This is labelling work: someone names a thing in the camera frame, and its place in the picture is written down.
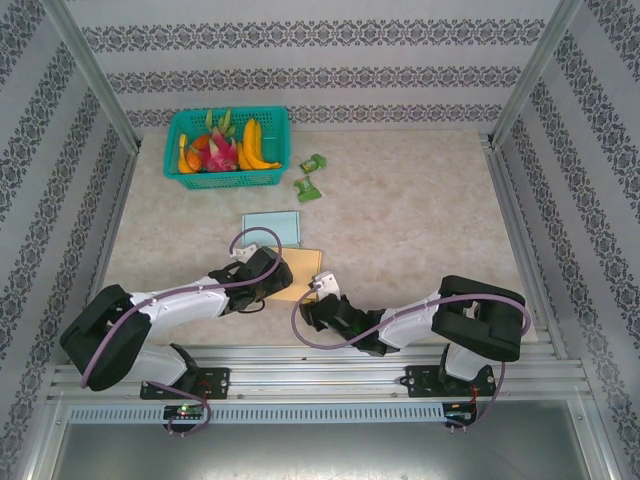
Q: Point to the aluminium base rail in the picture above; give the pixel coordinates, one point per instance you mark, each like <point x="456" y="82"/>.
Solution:
<point x="320" y="372"/>

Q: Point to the left small circuit board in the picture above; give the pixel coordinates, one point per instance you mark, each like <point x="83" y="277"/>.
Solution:
<point x="185" y="411"/>

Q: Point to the teal plastic basket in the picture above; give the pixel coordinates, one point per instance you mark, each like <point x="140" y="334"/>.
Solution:
<point x="225" y="181"/>

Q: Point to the yellow paper box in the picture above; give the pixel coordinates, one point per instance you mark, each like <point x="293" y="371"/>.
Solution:
<point x="305" y="265"/>

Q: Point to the left aluminium frame post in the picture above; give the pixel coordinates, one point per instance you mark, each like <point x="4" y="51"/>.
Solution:
<point x="90" y="75"/>

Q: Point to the aluminium side rail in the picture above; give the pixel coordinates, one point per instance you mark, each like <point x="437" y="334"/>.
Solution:
<point x="107" y="240"/>
<point x="520" y="240"/>

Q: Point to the right aluminium frame post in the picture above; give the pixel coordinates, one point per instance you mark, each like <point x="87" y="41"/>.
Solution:
<point x="537" y="70"/>

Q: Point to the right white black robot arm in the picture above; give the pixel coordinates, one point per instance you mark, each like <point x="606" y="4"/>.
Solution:
<point x="410" y="322"/>

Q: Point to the left aluminium side rail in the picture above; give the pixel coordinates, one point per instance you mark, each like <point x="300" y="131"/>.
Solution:
<point x="107" y="240"/>

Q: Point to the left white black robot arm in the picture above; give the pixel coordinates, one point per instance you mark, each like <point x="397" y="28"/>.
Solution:
<point x="185" y="302"/>

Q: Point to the round orange fruit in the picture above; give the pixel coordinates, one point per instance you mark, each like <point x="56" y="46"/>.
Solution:
<point x="198" y="144"/>

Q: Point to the single curved yellow banana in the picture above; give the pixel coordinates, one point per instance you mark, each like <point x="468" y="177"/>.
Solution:
<point x="187" y="164"/>

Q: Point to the aluminium frame post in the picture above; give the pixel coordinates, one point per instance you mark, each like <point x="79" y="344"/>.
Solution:
<point x="537" y="70"/>
<point x="90" y="75"/>

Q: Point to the yellow banana bunch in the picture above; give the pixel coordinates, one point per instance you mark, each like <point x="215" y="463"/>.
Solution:
<point x="252" y="145"/>

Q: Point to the right small circuit board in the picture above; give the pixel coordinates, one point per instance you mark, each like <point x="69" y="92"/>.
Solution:
<point x="460" y="412"/>

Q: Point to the small circuit board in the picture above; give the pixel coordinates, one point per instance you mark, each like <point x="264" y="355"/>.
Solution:
<point x="185" y="411"/>
<point x="460" y="412"/>

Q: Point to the grey metal panel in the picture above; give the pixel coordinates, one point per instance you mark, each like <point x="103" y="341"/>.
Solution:
<point x="320" y="450"/>

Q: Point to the right aluminium side rail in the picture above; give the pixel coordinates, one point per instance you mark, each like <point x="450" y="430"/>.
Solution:
<point x="520" y="240"/>

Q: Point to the green candy packet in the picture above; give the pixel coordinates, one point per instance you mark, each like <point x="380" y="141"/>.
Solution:
<point x="313" y="163"/>
<point x="306" y="189"/>

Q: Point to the pink dragon fruit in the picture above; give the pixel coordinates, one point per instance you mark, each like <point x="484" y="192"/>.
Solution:
<point x="217" y="152"/>

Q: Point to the light blue paper box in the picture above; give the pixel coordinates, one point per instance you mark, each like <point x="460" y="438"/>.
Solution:
<point x="270" y="220"/>

